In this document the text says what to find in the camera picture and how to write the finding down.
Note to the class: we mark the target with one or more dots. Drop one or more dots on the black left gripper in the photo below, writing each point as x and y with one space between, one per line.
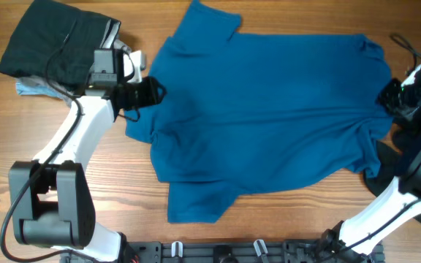
149 84

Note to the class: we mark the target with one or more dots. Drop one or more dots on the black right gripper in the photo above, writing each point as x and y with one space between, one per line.
384 100

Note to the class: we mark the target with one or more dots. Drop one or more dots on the blue t-shirt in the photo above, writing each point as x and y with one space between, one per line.
254 113

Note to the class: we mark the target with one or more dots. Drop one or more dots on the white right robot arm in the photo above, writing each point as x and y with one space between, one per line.
354 240

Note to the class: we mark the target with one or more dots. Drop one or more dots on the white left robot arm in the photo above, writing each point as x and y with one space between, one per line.
51 205

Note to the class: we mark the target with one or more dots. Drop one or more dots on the black garment at right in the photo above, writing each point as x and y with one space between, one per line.
391 161

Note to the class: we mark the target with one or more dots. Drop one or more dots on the grey folded garment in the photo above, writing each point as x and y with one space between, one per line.
60 91

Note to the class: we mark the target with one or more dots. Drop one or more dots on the black folded garment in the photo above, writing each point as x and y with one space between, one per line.
56 40

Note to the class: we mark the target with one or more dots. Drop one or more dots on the light blue folded garment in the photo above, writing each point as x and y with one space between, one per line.
27 90

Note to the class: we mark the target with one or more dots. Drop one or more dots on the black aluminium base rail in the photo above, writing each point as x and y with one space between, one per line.
288 251

